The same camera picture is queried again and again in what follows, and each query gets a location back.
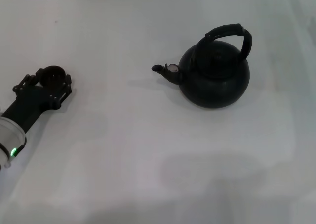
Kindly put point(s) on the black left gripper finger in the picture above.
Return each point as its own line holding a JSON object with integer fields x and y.
{"x": 33, "y": 77}
{"x": 67, "y": 85}

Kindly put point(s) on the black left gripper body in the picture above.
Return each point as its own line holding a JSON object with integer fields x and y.
{"x": 27, "y": 103}

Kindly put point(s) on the small dark brown teacup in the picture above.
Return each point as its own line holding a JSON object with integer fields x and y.
{"x": 54, "y": 75}

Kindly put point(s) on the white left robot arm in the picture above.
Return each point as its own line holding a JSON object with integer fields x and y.
{"x": 10, "y": 135}

